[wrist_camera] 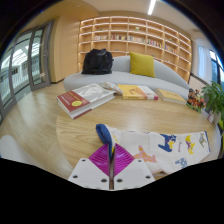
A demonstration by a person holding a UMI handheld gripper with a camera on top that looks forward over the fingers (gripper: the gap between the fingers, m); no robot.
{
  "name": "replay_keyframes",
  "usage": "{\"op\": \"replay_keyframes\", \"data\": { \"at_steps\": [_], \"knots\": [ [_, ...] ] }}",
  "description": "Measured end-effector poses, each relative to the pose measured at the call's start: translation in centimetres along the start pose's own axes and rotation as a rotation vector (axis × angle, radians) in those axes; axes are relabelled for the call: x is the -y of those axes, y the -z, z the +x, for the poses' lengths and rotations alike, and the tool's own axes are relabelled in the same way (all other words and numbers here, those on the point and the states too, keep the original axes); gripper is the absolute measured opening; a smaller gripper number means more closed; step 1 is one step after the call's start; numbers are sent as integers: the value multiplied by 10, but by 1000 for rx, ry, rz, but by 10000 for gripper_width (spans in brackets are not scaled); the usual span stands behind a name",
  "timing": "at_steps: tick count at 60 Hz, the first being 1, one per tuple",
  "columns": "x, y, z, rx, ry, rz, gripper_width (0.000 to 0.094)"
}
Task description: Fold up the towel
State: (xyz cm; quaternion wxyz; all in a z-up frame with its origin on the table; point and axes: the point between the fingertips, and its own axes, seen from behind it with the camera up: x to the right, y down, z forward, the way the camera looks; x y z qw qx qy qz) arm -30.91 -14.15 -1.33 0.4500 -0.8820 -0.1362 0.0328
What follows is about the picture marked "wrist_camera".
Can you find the black bag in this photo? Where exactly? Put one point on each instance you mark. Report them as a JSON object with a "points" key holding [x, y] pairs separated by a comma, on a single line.
{"points": [[97, 62]]}

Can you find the white towel with animal print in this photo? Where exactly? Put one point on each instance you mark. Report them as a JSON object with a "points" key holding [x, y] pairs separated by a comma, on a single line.
{"points": [[160, 146]]}

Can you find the long ceiling light strip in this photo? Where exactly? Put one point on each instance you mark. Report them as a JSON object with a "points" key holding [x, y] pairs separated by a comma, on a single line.
{"points": [[151, 6]]}

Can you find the colourful figurine group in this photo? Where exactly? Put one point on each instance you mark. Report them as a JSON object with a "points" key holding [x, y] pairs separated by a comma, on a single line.
{"points": [[195, 100]]}

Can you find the wooden wall shelf unit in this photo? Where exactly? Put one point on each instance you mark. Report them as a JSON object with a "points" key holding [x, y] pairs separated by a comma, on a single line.
{"points": [[136, 33]]}

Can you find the window with white curtain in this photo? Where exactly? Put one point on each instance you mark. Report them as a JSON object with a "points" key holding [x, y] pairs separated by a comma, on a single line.
{"points": [[213, 66]]}

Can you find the small white and red can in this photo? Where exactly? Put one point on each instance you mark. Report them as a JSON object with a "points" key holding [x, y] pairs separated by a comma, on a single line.
{"points": [[211, 117]]}

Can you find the yellow and white book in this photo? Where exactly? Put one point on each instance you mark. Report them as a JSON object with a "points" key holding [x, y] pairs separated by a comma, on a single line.
{"points": [[135, 91]]}

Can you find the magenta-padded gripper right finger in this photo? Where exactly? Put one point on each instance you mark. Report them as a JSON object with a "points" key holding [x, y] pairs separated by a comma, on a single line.
{"points": [[133, 174]]}

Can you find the white chair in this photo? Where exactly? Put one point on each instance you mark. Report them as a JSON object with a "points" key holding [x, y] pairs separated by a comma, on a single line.
{"points": [[11, 150]]}

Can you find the green potted plant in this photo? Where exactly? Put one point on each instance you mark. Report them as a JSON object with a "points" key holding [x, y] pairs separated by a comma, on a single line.
{"points": [[214, 98]]}

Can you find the grey-framed glass doors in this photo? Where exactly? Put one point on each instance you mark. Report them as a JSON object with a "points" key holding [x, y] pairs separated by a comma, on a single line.
{"points": [[20, 70]]}

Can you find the flat yellow book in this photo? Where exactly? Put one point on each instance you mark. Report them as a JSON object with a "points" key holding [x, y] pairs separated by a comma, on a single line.
{"points": [[170, 96]]}

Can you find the grey curved sofa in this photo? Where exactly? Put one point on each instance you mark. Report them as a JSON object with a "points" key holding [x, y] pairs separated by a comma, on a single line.
{"points": [[110, 78]]}

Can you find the yellow cushion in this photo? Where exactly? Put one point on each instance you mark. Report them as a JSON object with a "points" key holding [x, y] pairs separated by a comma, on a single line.
{"points": [[142, 64]]}

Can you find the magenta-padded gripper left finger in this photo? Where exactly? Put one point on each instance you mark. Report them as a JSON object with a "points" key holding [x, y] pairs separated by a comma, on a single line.
{"points": [[90, 173]]}

